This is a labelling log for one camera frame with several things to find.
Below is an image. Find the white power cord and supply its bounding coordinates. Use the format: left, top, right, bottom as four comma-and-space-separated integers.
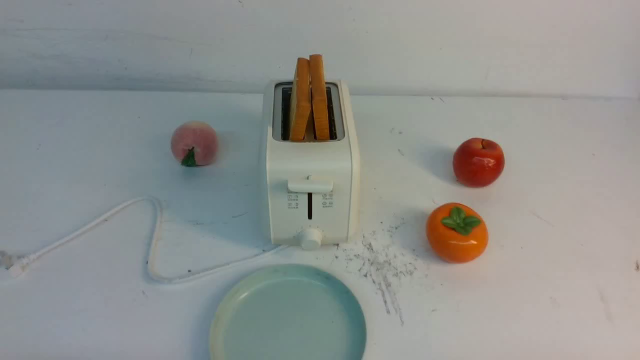
0, 196, 288, 285

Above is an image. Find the red apple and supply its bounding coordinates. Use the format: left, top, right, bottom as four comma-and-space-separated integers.
452, 137, 506, 188

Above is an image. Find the orange persimmon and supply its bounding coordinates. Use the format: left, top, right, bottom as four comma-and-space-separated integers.
425, 202, 489, 264

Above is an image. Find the light green round plate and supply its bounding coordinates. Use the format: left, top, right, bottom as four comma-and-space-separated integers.
209, 264, 367, 360

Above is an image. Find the pink peach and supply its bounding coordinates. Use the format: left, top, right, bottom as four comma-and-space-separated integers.
170, 121, 219, 167

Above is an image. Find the toast slice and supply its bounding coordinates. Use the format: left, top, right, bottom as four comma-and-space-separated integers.
289, 57, 312, 142
309, 54, 330, 142

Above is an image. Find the white two-slot toaster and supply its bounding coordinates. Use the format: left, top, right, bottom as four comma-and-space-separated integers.
258, 79, 361, 250

